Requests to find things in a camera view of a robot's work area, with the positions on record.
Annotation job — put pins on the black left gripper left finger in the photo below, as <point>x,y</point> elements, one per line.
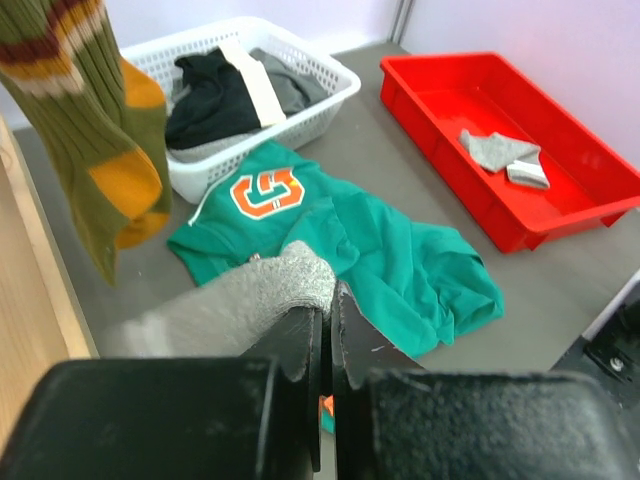
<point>255,416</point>

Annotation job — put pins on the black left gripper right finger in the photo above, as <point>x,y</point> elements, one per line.
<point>397,420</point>

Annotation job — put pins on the grey sock with white stripes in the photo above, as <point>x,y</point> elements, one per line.
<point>229,314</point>

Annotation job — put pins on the olive orange striped sock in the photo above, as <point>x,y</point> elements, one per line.
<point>61,64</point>

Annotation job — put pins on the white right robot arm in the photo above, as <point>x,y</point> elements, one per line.
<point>608,350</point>

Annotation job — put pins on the wooden hanger stand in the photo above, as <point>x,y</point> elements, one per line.
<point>42,322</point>

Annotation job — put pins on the green jersey shirt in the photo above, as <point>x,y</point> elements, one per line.
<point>421,285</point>

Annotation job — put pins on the white plastic laundry basket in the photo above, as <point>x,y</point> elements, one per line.
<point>192,171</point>

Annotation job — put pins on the cream cloth strip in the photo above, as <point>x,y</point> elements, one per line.
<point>257,82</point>

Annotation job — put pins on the black clothes in basket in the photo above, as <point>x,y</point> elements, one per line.
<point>216,104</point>

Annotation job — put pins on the red plastic bin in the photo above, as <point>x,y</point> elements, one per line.
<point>435,97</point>

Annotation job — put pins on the grey cloth in basket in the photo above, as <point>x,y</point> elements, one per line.
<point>295,91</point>

